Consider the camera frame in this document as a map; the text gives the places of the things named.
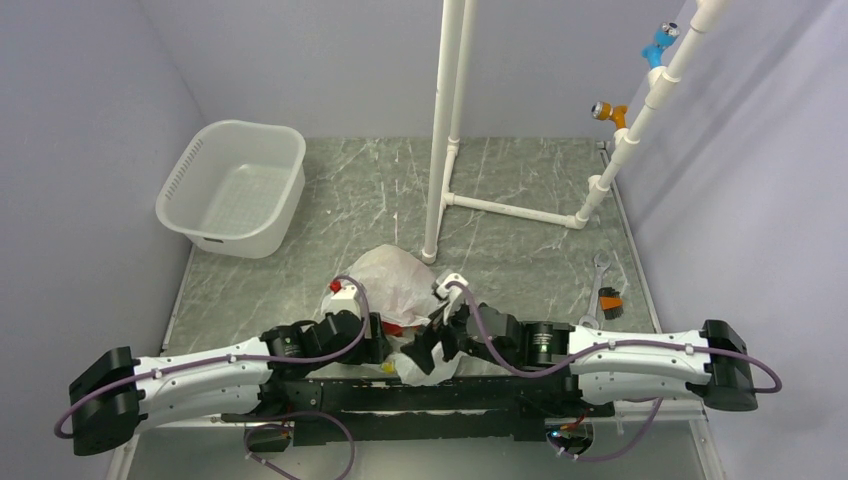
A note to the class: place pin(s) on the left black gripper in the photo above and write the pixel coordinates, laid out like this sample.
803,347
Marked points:
374,349

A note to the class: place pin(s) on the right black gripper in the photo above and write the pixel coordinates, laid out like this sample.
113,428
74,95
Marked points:
420,348

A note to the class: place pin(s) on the white plastic bag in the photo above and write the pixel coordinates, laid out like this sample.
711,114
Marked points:
398,286

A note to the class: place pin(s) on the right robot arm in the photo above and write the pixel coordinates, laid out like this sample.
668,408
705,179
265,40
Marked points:
598,367

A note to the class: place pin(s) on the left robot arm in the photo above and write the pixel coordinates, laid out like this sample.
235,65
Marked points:
120,395

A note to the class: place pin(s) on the red fake fruit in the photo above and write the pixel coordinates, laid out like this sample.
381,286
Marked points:
394,330

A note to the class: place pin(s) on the white plastic basin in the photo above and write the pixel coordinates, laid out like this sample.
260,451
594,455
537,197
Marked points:
235,188

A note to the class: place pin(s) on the orange black brush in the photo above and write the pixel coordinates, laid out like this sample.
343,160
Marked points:
610,302

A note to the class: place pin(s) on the silver wrench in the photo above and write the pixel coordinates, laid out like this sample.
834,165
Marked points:
601,262

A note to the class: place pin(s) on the orange nozzle on pipe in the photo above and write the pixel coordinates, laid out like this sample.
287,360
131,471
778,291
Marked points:
603,111

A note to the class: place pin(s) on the blue nozzle on pipe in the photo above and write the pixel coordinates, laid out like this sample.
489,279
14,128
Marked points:
663,38

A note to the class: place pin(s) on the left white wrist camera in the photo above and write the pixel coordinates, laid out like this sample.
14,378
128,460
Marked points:
347,294

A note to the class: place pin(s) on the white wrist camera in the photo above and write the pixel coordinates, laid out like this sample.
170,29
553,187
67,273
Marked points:
347,294
447,290

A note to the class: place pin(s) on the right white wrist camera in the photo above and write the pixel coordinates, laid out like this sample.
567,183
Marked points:
447,290

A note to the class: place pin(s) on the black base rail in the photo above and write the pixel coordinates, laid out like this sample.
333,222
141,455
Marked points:
462,408

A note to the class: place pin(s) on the white PVC pipe frame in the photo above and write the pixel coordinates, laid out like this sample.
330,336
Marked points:
535,69

